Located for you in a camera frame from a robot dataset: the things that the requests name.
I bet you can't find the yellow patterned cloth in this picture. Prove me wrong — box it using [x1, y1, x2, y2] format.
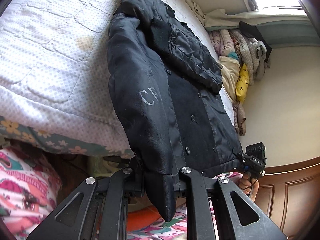
[235, 64, 249, 102]

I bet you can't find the black camera box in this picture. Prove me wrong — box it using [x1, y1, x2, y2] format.
[246, 142, 266, 161]

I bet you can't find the black cloth on pile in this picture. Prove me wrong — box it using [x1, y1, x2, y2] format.
[239, 21, 272, 62]

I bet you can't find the person's right hand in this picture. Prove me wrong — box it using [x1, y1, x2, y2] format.
[238, 173, 260, 202]

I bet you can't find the pile of folded clothes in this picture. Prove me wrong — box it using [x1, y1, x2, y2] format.
[209, 29, 269, 136]

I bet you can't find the black padded jacket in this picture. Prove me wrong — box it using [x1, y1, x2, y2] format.
[107, 0, 242, 222]

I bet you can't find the brown wooden wardrobe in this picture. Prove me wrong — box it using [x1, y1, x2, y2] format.
[255, 157, 319, 239]

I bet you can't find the white quilted mattress cover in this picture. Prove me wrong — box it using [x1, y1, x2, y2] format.
[0, 0, 238, 156]

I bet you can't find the floral bed sheet edge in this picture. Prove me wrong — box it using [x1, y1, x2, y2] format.
[1, 117, 134, 159]

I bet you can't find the pink floral pajama clothing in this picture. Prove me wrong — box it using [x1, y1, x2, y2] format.
[1, 146, 187, 239]

